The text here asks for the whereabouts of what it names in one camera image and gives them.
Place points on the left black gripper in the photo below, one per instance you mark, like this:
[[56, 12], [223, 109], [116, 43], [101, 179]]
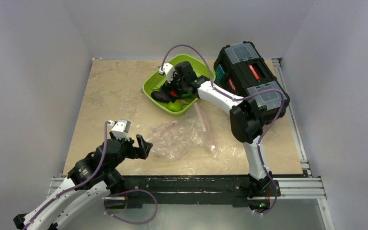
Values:
[[142, 151]]

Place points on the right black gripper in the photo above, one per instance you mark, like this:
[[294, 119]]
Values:
[[175, 84]]

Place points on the green fake bean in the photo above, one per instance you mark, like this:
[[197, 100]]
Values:
[[187, 96]]

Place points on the red fake tomato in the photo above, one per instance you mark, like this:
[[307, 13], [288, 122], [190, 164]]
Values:
[[173, 94]]

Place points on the green fake fruit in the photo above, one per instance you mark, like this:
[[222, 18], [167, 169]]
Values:
[[175, 106]]

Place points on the purple fake eggplant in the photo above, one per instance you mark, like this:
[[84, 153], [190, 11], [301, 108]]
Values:
[[160, 97]]

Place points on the clear zip top bag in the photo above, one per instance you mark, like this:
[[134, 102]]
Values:
[[172, 140]]

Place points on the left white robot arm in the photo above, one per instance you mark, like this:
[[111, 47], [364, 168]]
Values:
[[91, 180]]

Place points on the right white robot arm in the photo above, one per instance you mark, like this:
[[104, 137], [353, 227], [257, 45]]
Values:
[[245, 117]]

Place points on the green plastic tray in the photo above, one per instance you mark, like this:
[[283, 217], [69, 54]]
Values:
[[155, 82]]

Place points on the black Delixi toolbox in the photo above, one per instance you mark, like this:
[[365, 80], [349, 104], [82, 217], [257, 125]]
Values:
[[241, 70]]

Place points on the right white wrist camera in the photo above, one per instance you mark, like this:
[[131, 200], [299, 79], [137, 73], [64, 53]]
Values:
[[167, 70]]

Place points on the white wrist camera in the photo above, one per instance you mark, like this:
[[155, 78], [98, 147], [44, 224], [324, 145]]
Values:
[[167, 70], [119, 129]]

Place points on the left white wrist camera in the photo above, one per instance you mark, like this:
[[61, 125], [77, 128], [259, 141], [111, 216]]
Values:
[[119, 129]]

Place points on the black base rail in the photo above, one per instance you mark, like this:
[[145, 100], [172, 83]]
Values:
[[137, 190]]

